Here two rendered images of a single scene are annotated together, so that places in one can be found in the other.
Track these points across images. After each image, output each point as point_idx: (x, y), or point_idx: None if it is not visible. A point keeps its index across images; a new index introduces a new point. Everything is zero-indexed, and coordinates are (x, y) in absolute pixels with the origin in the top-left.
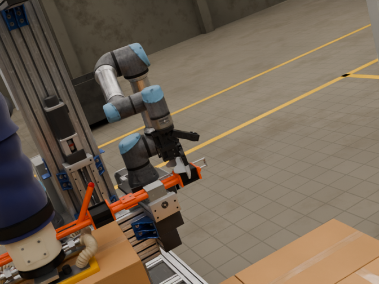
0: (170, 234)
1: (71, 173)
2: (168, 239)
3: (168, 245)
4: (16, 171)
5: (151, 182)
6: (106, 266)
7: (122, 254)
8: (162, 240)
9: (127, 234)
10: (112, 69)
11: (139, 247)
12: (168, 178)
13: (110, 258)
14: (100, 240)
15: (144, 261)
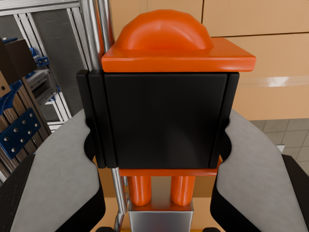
0: (15, 58)
1: None
2: (22, 63)
3: (29, 63)
4: None
5: (133, 228)
6: (212, 224)
7: (206, 210)
8: (24, 73)
9: (1, 125)
10: None
11: (16, 102)
12: (142, 182)
13: (198, 220)
14: (127, 220)
15: (30, 93)
